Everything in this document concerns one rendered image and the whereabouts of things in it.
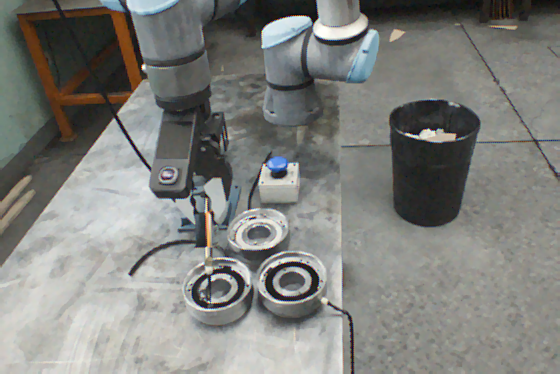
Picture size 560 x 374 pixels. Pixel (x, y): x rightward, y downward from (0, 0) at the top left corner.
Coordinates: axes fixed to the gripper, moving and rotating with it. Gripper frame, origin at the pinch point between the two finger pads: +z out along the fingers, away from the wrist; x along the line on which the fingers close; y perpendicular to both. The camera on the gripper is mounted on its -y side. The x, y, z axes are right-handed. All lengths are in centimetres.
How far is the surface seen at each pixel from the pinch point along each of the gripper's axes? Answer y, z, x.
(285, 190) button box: 20.3, 10.2, -9.2
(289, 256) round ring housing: 2.9, 10.1, -11.0
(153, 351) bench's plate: -12.2, 13.3, 7.7
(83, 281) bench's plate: 0.9, 13.3, 23.7
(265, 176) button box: 23.0, 8.8, -5.3
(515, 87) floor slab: 225, 94, -127
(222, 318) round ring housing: -8.3, 11.0, -2.0
